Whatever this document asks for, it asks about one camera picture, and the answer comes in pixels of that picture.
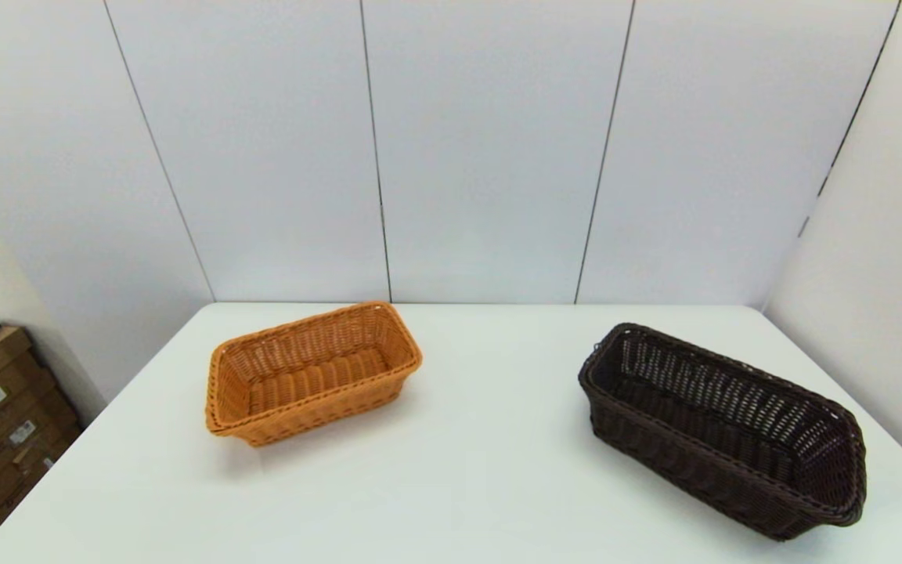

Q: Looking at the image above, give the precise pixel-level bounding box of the orange wicker basket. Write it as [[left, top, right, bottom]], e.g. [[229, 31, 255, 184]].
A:
[[204, 301, 423, 448]]

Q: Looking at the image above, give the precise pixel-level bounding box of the dark brown wicker basket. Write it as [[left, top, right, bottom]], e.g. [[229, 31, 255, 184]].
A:
[[578, 322, 868, 542]]

